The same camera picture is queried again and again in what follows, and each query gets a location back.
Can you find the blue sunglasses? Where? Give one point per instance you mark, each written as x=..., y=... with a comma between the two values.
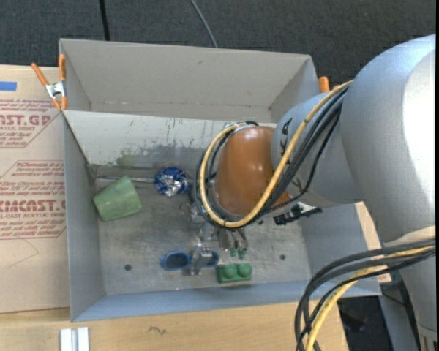
x=173, y=261

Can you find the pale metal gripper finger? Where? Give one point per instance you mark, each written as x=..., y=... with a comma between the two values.
x=206, y=233
x=200, y=262

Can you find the black cylinder on white bracket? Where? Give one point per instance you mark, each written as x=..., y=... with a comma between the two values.
x=290, y=215

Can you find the green toy brick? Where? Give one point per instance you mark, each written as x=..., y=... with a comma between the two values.
x=234, y=272

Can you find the blue and silver foil ball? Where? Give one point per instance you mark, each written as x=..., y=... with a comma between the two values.
x=170, y=181

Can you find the grey metal bin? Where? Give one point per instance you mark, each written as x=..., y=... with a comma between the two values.
x=150, y=232

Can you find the green cup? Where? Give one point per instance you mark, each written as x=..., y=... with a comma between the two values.
x=118, y=199

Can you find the brown cardboard board, red print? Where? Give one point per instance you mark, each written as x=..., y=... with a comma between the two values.
x=29, y=262

